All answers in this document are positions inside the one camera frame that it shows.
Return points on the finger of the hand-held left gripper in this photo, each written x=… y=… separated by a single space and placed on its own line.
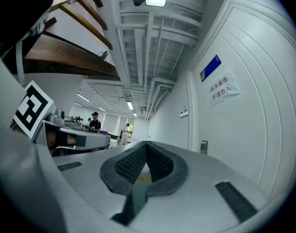
x=96 y=141

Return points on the person's left hand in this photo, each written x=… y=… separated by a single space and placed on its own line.
x=61 y=138

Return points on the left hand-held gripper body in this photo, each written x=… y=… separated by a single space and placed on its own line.
x=28 y=108

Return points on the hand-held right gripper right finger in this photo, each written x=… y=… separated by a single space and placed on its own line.
x=198 y=190

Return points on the wooden stair railing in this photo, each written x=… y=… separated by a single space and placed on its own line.
x=65 y=54

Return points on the white wall control panel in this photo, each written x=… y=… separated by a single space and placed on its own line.
x=183 y=112

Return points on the blue wall plate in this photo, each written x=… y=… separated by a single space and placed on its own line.
x=211 y=68

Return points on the white paper wall sign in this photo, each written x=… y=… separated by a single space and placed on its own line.
x=223 y=88

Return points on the person's black shirt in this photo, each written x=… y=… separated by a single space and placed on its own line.
x=11 y=8

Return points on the white ceiling pipe bundle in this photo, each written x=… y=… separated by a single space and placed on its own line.
x=153 y=93

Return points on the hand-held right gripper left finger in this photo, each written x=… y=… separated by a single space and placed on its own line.
x=89 y=178

